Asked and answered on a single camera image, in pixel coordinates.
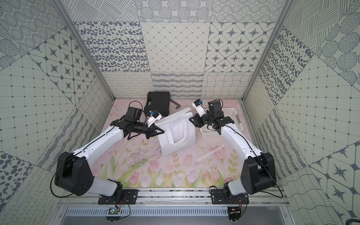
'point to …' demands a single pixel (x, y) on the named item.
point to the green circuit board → (113, 211)
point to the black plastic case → (159, 101)
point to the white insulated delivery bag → (179, 131)
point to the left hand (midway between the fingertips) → (162, 128)
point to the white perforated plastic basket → (208, 131)
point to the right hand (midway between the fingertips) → (194, 118)
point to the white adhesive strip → (210, 153)
